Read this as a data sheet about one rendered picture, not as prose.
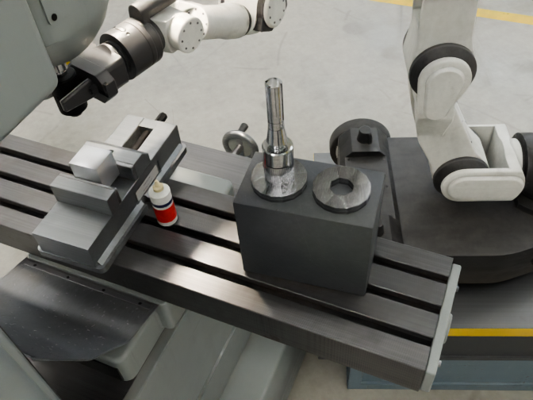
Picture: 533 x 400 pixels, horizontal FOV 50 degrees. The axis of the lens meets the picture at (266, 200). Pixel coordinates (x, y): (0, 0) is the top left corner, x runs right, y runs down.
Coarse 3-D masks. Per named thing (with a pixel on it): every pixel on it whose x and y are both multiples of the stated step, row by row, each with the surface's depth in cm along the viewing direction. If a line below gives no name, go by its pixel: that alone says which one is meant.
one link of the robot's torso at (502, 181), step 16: (480, 128) 153; (496, 128) 151; (496, 144) 151; (512, 144) 146; (496, 160) 151; (512, 160) 143; (448, 176) 144; (464, 176) 142; (480, 176) 142; (496, 176) 142; (512, 176) 142; (448, 192) 146; (464, 192) 145; (480, 192) 145; (496, 192) 145; (512, 192) 145
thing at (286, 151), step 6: (288, 138) 85; (264, 144) 84; (288, 144) 84; (264, 150) 84; (270, 150) 83; (276, 150) 83; (282, 150) 83; (288, 150) 83; (270, 156) 83; (276, 156) 83; (282, 156) 83
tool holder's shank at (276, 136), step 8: (272, 80) 76; (280, 80) 76; (272, 88) 75; (280, 88) 76; (272, 96) 76; (280, 96) 76; (272, 104) 77; (280, 104) 77; (272, 112) 78; (280, 112) 78; (272, 120) 79; (280, 120) 79; (272, 128) 80; (280, 128) 80; (272, 136) 81; (280, 136) 81; (272, 144) 82; (280, 144) 82
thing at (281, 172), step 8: (264, 160) 85; (272, 160) 84; (280, 160) 83; (288, 160) 84; (264, 168) 87; (272, 168) 85; (280, 168) 85; (288, 168) 85; (264, 176) 89; (272, 176) 86; (280, 176) 86; (288, 176) 87; (272, 184) 88; (280, 184) 87
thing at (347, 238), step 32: (256, 160) 94; (256, 192) 88; (288, 192) 87; (320, 192) 86; (352, 192) 86; (256, 224) 90; (288, 224) 88; (320, 224) 85; (352, 224) 84; (256, 256) 97; (288, 256) 94; (320, 256) 92; (352, 256) 89; (352, 288) 96
